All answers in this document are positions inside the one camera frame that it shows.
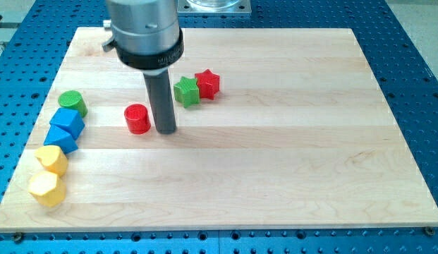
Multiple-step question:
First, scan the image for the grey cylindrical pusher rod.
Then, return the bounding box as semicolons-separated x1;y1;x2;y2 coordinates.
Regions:
143;71;176;135

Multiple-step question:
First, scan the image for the red cylinder block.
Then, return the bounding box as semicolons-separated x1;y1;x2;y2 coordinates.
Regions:
124;104;151;134

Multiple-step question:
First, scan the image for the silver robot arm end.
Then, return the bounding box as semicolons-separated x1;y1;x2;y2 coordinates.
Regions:
102;0;184;71

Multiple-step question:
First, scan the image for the red star block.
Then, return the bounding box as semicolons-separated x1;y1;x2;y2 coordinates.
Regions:
195;69;220;100

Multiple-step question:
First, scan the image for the green star block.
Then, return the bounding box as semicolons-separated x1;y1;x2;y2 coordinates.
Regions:
174;76;200;108

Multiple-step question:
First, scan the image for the light wooden board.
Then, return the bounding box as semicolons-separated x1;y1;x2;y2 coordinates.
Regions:
0;28;438;232

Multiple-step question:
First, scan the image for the blue cube block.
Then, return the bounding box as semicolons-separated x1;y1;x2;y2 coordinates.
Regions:
49;107;85;140

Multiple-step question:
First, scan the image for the green cylinder block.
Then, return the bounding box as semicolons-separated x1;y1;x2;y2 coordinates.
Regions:
58;90;88;118

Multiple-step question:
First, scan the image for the blue triangle block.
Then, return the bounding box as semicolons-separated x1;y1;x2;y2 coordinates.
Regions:
43;126;78;154

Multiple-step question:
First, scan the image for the yellow heart block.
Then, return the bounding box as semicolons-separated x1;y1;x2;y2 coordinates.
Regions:
34;145;68;176

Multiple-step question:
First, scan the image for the yellow hexagon block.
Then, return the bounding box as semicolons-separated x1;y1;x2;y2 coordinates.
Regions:
28;171;66;207

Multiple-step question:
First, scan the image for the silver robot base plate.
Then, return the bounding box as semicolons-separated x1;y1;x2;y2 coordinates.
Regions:
176;0;252;17

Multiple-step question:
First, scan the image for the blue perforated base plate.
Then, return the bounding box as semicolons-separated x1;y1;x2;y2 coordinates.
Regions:
0;1;438;253

